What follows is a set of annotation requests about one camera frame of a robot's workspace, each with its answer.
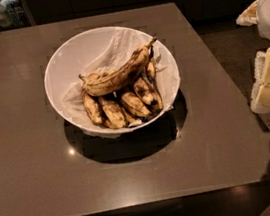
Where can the long top spotted banana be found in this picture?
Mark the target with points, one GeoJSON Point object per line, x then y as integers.
{"type": "Point", "coordinates": [121, 77]}

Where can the small back spotted banana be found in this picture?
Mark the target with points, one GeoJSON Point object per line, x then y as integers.
{"type": "Point", "coordinates": [150, 68]}

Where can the right spotted banana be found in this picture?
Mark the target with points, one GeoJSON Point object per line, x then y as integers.
{"type": "Point", "coordinates": [148, 93]}

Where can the white bowl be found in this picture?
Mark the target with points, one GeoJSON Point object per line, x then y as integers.
{"type": "Point", "coordinates": [93, 50]}

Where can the left spotted banana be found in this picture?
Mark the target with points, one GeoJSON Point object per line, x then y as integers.
{"type": "Point", "coordinates": [93, 109]}

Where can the white paper towel liner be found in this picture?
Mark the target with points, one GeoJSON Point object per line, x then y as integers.
{"type": "Point", "coordinates": [168, 77]}

